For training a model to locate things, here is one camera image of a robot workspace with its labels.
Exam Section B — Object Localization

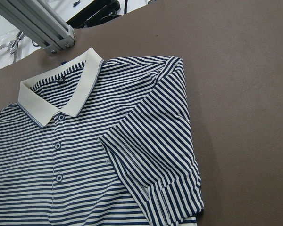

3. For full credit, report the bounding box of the navy white striped polo shirt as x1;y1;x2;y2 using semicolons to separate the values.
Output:
0;48;204;226

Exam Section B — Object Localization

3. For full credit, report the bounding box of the metal clip hanger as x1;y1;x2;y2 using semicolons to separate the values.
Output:
0;31;25;64

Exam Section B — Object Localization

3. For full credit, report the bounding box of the aluminium extrusion frame post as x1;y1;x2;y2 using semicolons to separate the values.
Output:
0;0;75;55

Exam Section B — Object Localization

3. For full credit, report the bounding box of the black equipment box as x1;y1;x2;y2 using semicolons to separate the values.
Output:
66;0;161;29

